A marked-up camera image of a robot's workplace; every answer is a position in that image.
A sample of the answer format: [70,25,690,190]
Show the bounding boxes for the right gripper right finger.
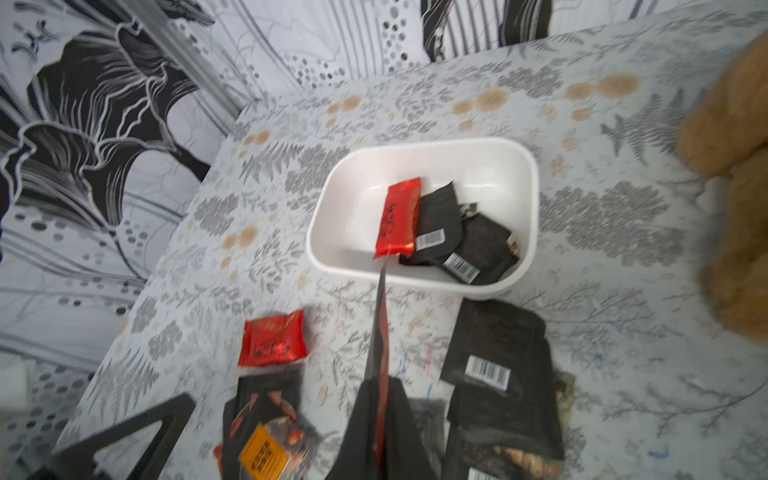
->
[383,377,437,480]

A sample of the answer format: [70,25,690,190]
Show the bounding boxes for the orange label tea bag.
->
[214,368,318,480]

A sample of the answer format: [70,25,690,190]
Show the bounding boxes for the brown plush teddy dog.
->
[677,33,767,343]

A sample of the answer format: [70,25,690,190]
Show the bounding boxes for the black barcode tea bag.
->
[399,182,463,266]

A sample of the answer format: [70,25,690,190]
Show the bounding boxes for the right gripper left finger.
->
[326,269,384,479]

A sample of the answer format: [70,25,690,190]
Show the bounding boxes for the red square tea bag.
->
[238,310,308,368]

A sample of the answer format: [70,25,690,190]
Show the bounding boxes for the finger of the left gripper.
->
[29,393,196,480]

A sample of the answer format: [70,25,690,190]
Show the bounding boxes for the white plastic storage box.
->
[306,137,539,300]

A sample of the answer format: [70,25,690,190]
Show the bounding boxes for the red long tea bag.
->
[374,178,422,258]

